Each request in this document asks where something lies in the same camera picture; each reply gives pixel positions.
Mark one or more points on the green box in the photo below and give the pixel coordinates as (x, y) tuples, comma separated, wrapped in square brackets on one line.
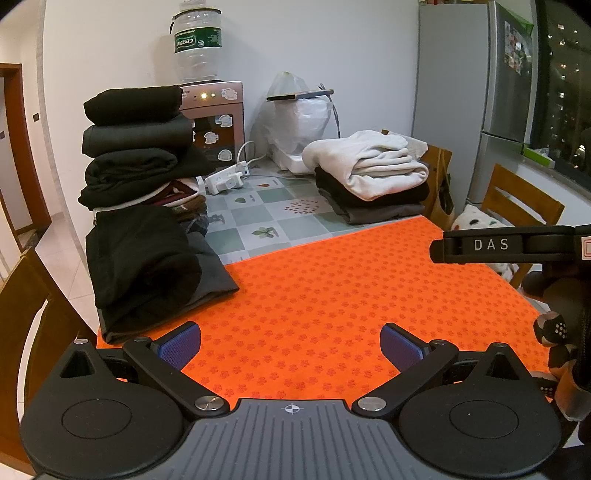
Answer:
[(538, 154)]

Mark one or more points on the cream cloth piece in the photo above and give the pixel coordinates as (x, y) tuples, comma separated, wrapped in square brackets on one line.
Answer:
[(411, 143)]

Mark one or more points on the white plastic bag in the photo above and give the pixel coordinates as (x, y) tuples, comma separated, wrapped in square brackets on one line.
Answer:
[(291, 120)]

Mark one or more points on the grey folded garment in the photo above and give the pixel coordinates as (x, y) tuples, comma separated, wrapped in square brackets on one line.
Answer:
[(369, 212)]

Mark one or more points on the wooden chair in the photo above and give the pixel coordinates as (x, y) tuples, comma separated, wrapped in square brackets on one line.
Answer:
[(521, 203), (27, 300)]

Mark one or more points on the orange patterned mat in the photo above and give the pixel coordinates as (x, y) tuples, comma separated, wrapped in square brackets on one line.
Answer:
[(323, 286)]

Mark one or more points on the flat dark panel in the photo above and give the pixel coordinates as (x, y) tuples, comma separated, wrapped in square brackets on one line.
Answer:
[(295, 96)]

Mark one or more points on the stack of folded dark clothes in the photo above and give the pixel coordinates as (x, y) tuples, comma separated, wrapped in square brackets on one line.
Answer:
[(134, 134)]

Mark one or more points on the spotted plush toy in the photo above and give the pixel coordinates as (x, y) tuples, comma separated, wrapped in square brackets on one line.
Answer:
[(466, 217)]

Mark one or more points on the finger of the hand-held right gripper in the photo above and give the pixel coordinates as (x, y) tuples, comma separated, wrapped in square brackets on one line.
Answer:
[(443, 252)]

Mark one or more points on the wooden door frame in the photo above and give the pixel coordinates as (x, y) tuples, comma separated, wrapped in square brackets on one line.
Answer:
[(39, 184)]

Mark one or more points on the clear water bottle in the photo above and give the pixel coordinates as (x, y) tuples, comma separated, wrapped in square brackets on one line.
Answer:
[(196, 50)]

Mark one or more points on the dark grey folded pants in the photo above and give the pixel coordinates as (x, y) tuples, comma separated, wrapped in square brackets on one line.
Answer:
[(212, 277)]

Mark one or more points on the grey refrigerator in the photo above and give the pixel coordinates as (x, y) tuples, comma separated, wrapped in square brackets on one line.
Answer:
[(452, 92)]

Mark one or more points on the person's right hand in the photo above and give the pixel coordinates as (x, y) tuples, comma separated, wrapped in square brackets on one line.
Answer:
[(551, 330)]

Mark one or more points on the white power strip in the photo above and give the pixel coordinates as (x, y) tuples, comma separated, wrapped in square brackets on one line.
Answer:
[(226, 180)]

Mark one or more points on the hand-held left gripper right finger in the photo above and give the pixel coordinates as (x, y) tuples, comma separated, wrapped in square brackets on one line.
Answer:
[(399, 344)]

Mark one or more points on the cream fleece pants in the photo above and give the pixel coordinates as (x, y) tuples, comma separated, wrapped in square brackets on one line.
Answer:
[(369, 170)]

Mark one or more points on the fridge magnets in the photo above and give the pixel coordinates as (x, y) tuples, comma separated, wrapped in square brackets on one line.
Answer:
[(517, 46)]

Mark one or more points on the pink water dispenser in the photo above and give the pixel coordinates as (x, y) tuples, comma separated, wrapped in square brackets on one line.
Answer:
[(221, 124)]

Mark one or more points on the white box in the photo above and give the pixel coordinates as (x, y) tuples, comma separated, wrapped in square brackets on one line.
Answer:
[(288, 161)]

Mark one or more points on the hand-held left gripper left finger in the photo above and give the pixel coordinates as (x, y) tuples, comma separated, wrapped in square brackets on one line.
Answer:
[(182, 344)]

